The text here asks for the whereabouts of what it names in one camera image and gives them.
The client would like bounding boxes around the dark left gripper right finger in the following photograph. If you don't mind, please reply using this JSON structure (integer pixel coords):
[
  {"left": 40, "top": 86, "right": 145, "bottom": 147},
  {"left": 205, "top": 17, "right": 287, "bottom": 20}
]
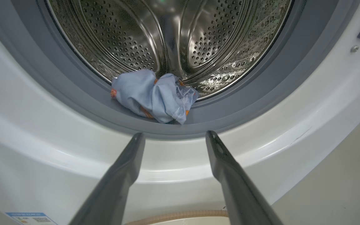
[{"left": 205, "top": 130, "right": 284, "bottom": 225}]

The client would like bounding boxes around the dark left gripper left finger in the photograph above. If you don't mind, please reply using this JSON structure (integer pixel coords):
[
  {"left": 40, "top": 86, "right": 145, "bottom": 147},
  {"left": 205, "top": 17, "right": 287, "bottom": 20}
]
[{"left": 69, "top": 132, "right": 146, "bottom": 225}]

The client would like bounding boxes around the blue patterned cloth garment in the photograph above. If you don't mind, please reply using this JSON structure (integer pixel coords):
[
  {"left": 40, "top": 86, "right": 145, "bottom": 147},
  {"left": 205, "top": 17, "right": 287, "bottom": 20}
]
[{"left": 110, "top": 69, "right": 199, "bottom": 125}]

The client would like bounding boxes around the white front-load washing machine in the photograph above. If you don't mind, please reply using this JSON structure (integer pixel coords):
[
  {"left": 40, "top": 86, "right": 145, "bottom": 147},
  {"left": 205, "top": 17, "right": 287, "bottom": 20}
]
[{"left": 0, "top": 0, "right": 360, "bottom": 225}]

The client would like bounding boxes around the cream perforated laundry basket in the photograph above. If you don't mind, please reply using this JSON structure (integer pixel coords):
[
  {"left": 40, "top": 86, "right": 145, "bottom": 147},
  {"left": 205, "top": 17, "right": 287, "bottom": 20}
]
[{"left": 123, "top": 210, "right": 230, "bottom": 225}]

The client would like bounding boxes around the blue energy label sticker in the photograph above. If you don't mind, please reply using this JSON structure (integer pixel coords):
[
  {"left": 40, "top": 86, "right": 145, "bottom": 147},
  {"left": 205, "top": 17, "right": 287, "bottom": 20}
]
[{"left": 5, "top": 212, "right": 58, "bottom": 225}]

